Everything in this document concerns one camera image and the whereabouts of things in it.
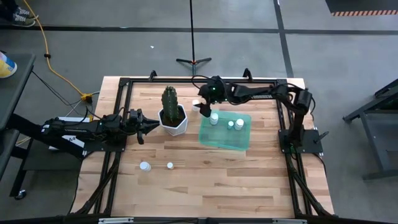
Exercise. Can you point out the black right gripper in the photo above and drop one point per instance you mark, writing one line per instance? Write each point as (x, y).
(213, 91)

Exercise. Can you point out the dark grey side table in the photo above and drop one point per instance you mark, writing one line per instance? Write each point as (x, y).
(15, 84)

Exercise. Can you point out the teal translucent plastic basket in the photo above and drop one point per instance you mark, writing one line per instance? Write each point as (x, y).
(224, 140)

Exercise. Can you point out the black mat with hazard stripe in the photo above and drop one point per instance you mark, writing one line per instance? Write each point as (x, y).
(360, 5)

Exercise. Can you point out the white angular plant pot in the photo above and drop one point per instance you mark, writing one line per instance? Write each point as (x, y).
(178, 127)

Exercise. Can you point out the silver metal bracket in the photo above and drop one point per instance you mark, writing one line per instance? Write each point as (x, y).
(289, 221)
(116, 220)

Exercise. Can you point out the black metal cart frame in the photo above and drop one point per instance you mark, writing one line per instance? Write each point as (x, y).
(373, 115)

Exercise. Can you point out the black square base plate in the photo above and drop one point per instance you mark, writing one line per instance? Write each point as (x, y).
(107, 147)
(311, 147)

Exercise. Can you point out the wide white capped pill bottle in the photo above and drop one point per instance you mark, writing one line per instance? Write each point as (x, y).
(145, 166)
(239, 123)

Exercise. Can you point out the yellow blue white container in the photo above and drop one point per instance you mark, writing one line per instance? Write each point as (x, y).
(6, 67)

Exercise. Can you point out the person's shoe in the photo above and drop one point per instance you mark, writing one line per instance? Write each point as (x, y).
(28, 13)
(24, 21)

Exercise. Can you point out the white paper sheet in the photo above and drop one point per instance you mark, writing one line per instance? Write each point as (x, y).
(76, 142)

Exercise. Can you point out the person's leg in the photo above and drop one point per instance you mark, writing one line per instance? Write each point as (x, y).
(7, 7)

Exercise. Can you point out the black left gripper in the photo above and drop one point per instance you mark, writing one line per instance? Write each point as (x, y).
(135, 123)

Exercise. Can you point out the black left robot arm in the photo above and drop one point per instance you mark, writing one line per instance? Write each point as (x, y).
(77, 127)

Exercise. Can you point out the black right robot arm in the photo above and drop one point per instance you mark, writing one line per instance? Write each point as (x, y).
(258, 91)

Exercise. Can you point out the black aluminium table frame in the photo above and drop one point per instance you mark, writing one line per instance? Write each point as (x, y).
(202, 81)

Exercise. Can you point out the small teal capped pill bottle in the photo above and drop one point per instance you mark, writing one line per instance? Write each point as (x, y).
(230, 124)

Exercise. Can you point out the black tripod stand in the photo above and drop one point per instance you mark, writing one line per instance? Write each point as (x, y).
(192, 31)

